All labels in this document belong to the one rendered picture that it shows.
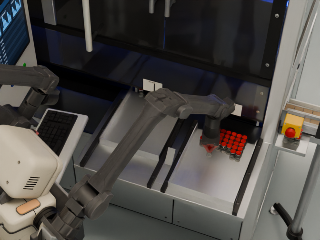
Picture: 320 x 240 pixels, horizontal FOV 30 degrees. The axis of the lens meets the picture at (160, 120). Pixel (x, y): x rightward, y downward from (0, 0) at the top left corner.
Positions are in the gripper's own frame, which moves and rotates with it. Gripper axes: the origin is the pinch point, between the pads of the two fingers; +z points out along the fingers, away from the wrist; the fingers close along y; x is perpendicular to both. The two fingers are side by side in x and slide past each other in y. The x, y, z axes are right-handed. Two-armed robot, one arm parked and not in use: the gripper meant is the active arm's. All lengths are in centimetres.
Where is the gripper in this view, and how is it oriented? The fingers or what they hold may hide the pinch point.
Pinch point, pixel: (209, 148)
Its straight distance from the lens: 235.8
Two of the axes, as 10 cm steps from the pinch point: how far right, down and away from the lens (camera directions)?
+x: -9.9, -1.0, 0.7
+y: 1.2, -7.2, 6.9
